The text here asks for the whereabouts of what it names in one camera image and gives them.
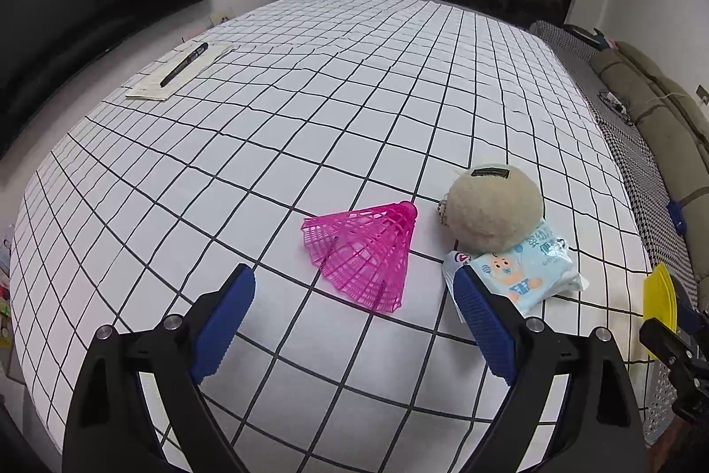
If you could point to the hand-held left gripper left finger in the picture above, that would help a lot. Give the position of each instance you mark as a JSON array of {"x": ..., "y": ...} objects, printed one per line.
[{"x": 224, "y": 323}]

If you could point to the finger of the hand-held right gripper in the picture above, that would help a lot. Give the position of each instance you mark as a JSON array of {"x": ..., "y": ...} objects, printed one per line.
[
  {"x": 689, "y": 309},
  {"x": 662, "y": 340}
]

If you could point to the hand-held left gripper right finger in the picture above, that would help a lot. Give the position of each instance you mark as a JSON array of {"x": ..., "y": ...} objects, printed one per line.
[{"x": 487, "y": 323}]

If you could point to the grey perforated plastic basket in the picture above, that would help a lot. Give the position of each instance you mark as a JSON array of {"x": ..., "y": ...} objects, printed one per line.
[{"x": 662, "y": 395}]

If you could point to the pink plastic shuttlecock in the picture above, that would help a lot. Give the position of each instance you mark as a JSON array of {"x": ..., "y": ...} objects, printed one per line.
[{"x": 365, "y": 251}]

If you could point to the light blue wet wipes packet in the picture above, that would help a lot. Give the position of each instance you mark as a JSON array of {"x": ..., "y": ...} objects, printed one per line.
[{"x": 532, "y": 268}]

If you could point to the small blue object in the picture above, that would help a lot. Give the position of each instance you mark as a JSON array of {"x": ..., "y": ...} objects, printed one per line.
[{"x": 677, "y": 215}]

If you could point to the beige plush ball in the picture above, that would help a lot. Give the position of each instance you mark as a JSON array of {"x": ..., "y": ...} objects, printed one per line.
[{"x": 493, "y": 207}]

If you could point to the black white checkered sofa cover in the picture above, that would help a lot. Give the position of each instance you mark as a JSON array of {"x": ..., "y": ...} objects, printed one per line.
[{"x": 637, "y": 162}]

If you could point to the white grid tablecloth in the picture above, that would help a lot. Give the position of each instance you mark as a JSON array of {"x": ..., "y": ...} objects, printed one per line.
[{"x": 277, "y": 146}]

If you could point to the olive green sofa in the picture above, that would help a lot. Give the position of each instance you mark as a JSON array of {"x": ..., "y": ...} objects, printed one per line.
[{"x": 653, "y": 90}]

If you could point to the white power strip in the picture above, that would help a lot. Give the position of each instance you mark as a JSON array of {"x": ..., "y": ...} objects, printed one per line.
[{"x": 612, "y": 100}]

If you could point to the white paper sheet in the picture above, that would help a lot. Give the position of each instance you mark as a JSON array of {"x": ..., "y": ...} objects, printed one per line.
[{"x": 149, "y": 88}]

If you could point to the black pen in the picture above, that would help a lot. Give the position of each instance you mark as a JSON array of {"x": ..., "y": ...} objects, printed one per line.
[{"x": 185, "y": 63}]

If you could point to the wall socket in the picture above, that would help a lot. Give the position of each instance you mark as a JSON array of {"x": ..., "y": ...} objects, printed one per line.
[{"x": 702, "y": 95}]

